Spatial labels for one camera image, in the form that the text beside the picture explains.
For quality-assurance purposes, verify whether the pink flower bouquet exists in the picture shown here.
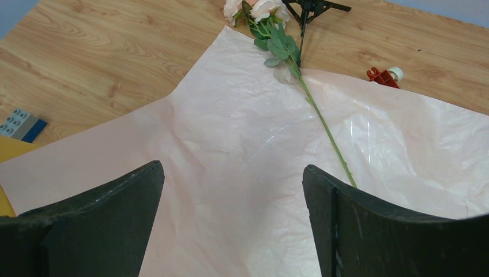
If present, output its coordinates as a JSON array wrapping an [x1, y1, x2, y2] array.
[[223, 0, 358, 188]]

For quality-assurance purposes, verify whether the black tripod microphone stand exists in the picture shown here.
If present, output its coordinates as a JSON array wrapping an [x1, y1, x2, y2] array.
[[282, 0, 352, 67]]

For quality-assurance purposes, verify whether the pink wrapping paper sheet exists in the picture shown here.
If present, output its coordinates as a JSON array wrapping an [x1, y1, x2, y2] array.
[[1, 28, 488, 276]]

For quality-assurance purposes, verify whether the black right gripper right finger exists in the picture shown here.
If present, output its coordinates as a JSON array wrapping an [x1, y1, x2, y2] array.
[[302, 165, 488, 276]]

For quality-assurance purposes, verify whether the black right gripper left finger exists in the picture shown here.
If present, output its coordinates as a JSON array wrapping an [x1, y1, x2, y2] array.
[[1, 160, 165, 276]]

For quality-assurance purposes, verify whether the red toy car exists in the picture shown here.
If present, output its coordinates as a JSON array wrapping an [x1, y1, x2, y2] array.
[[366, 66, 404, 88]]

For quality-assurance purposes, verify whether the grey building brick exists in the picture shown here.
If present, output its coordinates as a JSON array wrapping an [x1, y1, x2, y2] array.
[[1, 108, 47, 143]]

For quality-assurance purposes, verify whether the yellow cylindrical vase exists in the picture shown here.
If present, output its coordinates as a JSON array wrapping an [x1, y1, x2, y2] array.
[[0, 135, 42, 219]]

